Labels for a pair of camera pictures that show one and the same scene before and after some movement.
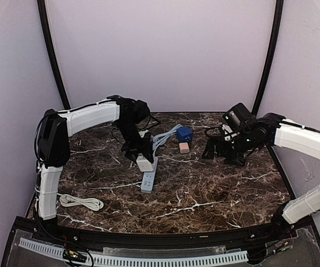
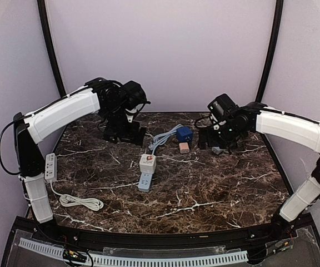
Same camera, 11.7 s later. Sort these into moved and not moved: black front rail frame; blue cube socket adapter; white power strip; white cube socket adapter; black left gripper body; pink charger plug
Moved: black left gripper body; white cube socket adapter
Not moved: pink charger plug; blue cube socket adapter; black front rail frame; white power strip
